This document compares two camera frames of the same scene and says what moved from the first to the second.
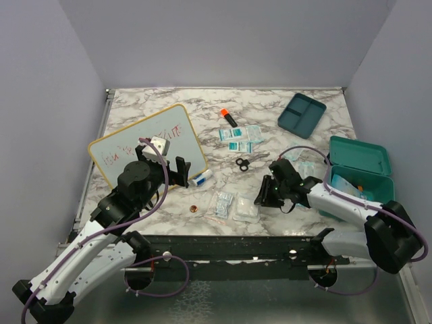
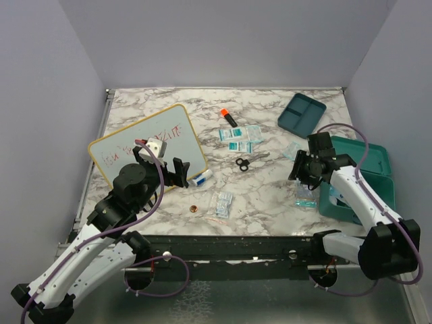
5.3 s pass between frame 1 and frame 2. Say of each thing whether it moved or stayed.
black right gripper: moved
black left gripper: stayed
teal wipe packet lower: stayed
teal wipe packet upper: stayed
